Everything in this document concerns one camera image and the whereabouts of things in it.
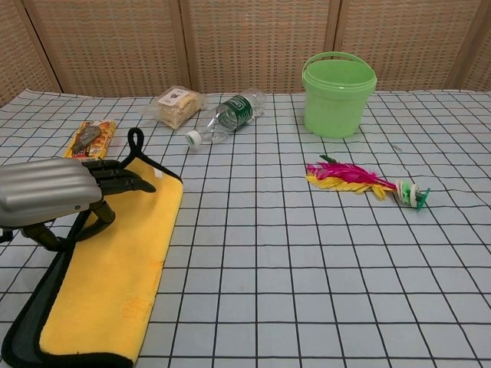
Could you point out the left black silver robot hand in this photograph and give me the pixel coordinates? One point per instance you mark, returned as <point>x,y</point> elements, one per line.
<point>46,188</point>

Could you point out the yellow microfiber towel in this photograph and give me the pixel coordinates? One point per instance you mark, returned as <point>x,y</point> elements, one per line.
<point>115,276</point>

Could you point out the orange snack packet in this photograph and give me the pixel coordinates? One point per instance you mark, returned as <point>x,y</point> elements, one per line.
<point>92,138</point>

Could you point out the woven wooden screen panel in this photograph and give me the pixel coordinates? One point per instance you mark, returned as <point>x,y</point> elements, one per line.
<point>403,42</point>
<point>19,57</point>
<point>479,46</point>
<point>261,42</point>
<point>115,46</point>

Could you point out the clear bread snack packet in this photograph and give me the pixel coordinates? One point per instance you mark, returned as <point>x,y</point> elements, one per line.
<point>176,105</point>

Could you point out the clear green-label water bottle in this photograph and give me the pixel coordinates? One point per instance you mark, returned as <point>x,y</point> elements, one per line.
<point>234,111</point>

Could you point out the white black-grid tablecloth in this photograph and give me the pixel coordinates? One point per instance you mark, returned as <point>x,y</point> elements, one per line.
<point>307,268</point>

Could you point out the pink yellow feather shuttlecock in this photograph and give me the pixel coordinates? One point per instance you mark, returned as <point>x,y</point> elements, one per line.
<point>345,176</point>

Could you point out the green plastic bucket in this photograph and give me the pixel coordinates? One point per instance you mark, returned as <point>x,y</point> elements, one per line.
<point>335,103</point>

